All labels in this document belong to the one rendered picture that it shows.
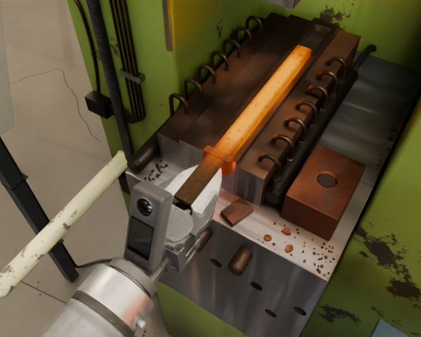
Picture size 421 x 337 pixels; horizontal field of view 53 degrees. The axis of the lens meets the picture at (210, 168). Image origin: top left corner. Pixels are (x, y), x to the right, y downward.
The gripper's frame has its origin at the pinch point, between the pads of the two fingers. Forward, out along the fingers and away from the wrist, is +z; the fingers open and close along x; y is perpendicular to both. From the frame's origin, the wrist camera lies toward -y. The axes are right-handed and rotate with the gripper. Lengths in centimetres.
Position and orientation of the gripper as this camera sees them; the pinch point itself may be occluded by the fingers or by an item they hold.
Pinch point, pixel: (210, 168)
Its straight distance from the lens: 63.6
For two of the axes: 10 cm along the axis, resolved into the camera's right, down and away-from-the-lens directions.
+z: 5.3, -6.8, 5.1
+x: 8.5, 4.2, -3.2
